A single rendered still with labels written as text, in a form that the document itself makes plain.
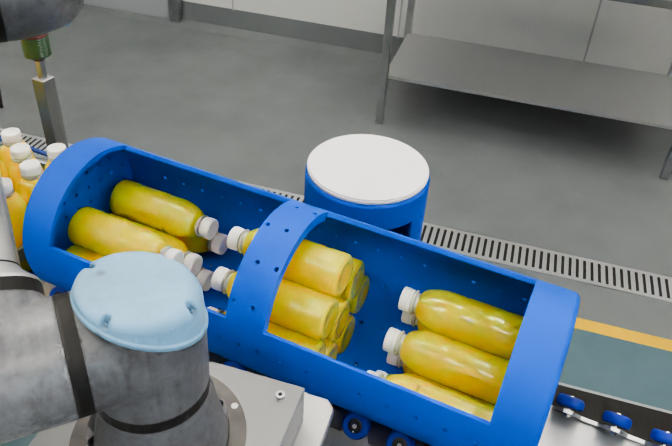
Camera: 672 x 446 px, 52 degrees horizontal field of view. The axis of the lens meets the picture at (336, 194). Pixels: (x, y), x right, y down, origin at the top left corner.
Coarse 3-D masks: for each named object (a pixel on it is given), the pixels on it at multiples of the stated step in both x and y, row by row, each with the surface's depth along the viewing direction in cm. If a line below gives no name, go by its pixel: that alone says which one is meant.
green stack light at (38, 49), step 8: (24, 40) 159; (32, 40) 159; (40, 40) 160; (48, 40) 163; (24, 48) 161; (32, 48) 160; (40, 48) 161; (48, 48) 163; (24, 56) 163; (32, 56) 162; (40, 56) 162; (48, 56) 164
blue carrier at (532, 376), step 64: (64, 192) 113; (192, 192) 132; (256, 192) 115; (64, 256) 113; (256, 256) 102; (384, 256) 119; (448, 256) 105; (256, 320) 100; (384, 320) 122; (320, 384) 100; (384, 384) 95; (512, 384) 88
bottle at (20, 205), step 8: (16, 192) 134; (8, 200) 132; (16, 200) 133; (24, 200) 136; (8, 208) 132; (16, 208) 133; (24, 208) 135; (16, 216) 133; (16, 224) 134; (16, 232) 135; (16, 240) 136; (24, 264) 139
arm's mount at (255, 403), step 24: (216, 384) 82; (240, 384) 82; (264, 384) 83; (288, 384) 83; (240, 408) 79; (264, 408) 80; (288, 408) 80; (48, 432) 75; (72, 432) 75; (240, 432) 76; (264, 432) 77; (288, 432) 79
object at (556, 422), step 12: (48, 288) 134; (216, 360) 122; (252, 372) 120; (336, 408) 115; (336, 420) 113; (552, 420) 115; (564, 420) 115; (576, 420) 115; (372, 432) 111; (384, 432) 112; (552, 432) 113; (564, 432) 113; (576, 432) 114; (588, 432) 114; (600, 432) 114; (324, 444) 112; (384, 444) 110; (420, 444) 110; (540, 444) 111; (552, 444) 111; (564, 444) 112; (576, 444) 112; (588, 444) 112; (600, 444) 112; (612, 444) 112; (624, 444) 112; (636, 444) 112
